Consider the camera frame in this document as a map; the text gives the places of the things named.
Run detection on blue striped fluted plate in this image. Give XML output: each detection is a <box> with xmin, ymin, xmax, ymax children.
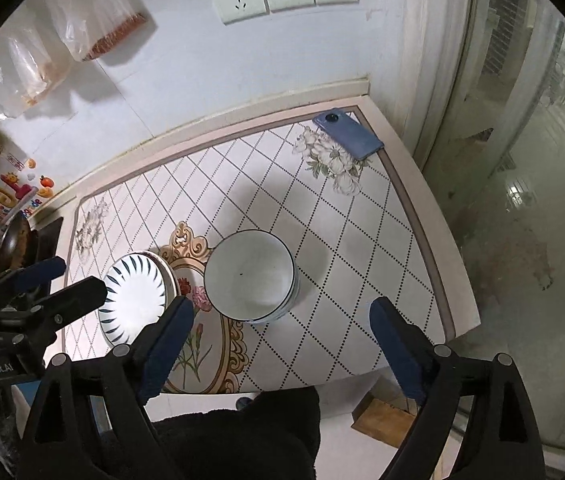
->
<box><xmin>97</xmin><ymin>252</ymin><xmax>168</xmax><ymax>347</ymax></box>

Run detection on white bowl black rim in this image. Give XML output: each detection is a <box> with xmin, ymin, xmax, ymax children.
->
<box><xmin>203</xmin><ymin>230</ymin><xmax>293</xmax><ymax>323</ymax></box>

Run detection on white plate red flowers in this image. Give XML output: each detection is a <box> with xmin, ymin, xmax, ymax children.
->
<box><xmin>146</xmin><ymin>252</ymin><xmax>179</xmax><ymax>308</ymax></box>

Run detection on white bowl blue rim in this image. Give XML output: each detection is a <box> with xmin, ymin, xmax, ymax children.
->
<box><xmin>249</xmin><ymin>256</ymin><xmax>300</xmax><ymax>324</ymax></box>

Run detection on black wok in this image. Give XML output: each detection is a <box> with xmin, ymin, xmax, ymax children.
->
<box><xmin>0</xmin><ymin>211</ymin><xmax>31</xmax><ymax>274</ymax></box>

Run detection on black gas stove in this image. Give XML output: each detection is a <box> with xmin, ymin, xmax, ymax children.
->
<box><xmin>24</xmin><ymin>218</ymin><xmax>66</xmax><ymax>285</ymax></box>

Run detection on wooden board on floor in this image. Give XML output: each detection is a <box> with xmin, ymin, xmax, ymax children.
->
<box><xmin>351</xmin><ymin>392</ymin><xmax>418</xmax><ymax>448</ymax></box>

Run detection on diamond-pattern counter mat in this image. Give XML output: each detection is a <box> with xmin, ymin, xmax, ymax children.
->
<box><xmin>64</xmin><ymin>120</ymin><xmax>455</xmax><ymax>393</ymax></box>

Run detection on plastic bag orange contents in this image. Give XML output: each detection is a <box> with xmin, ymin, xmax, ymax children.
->
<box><xmin>0</xmin><ymin>20</ymin><xmax>73</xmax><ymax>122</ymax></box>

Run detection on glass sliding door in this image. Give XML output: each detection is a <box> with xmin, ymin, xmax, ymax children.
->
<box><xmin>425</xmin><ymin>0</ymin><xmax>565</xmax><ymax>450</ymax></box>

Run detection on blue smartphone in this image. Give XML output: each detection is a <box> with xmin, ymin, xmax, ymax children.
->
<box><xmin>312</xmin><ymin>108</ymin><xmax>385</xmax><ymax>160</ymax></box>

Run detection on plastic bag red contents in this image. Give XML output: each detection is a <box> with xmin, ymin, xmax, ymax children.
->
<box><xmin>42</xmin><ymin>0</ymin><xmax>147</xmax><ymax>62</ymax></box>

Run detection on colourful cartoon wall sticker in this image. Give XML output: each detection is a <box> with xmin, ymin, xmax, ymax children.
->
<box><xmin>0</xmin><ymin>148</ymin><xmax>60</xmax><ymax>239</ymax></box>

